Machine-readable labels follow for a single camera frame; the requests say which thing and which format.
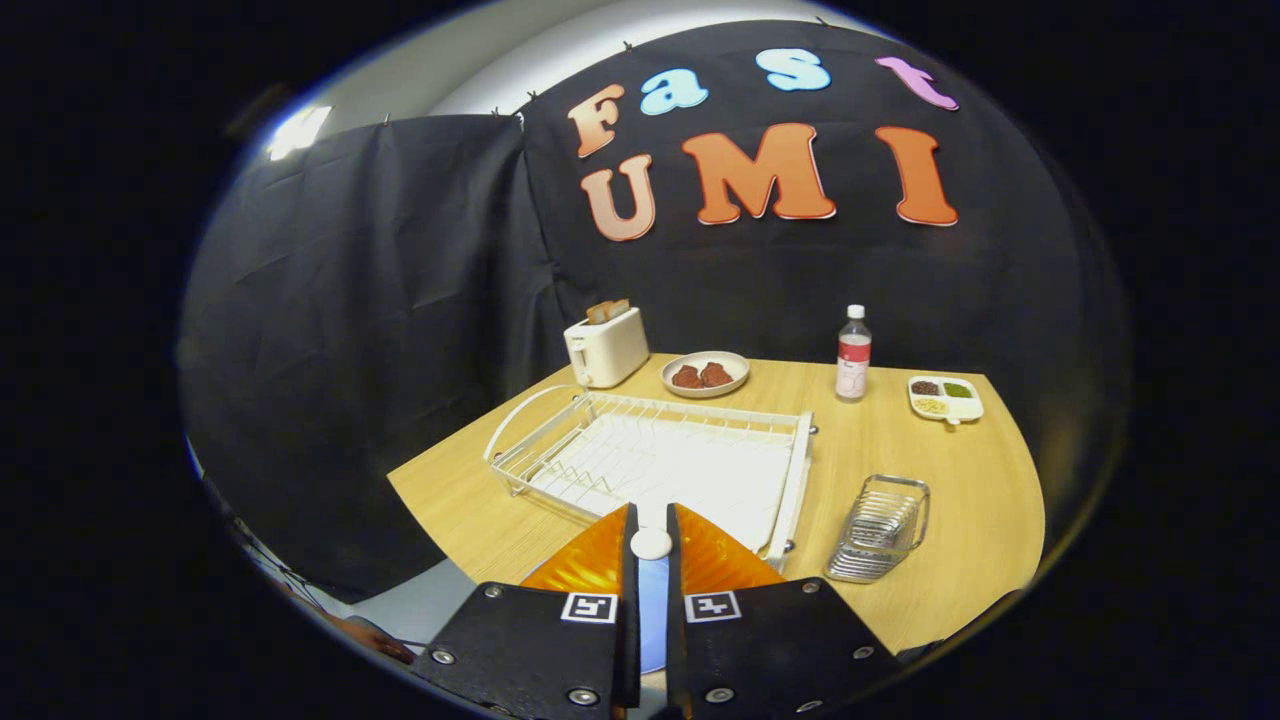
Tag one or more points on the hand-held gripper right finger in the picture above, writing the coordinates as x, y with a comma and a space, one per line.
675, 640

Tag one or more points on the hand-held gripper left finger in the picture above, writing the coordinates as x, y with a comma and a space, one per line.
631, 640

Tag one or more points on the blue plate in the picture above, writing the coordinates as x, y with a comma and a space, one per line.
654, 620

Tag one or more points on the beige plate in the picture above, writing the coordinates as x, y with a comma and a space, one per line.
742, 372

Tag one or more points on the red meat piece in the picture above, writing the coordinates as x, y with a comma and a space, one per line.
686, 377
716, 375

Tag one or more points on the white toaster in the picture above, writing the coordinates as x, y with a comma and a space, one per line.
610, 350

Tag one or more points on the clear bottle with red label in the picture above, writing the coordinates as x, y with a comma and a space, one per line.
853, 365

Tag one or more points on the toast slices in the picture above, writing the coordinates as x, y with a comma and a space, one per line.
607, 311

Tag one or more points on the white divided snack tray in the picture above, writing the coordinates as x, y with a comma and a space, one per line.
965, 408

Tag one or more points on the row of small cloth clips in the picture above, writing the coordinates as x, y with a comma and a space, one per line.
626, 46

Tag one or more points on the ceiling light panel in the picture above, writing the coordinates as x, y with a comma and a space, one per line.
298, 132

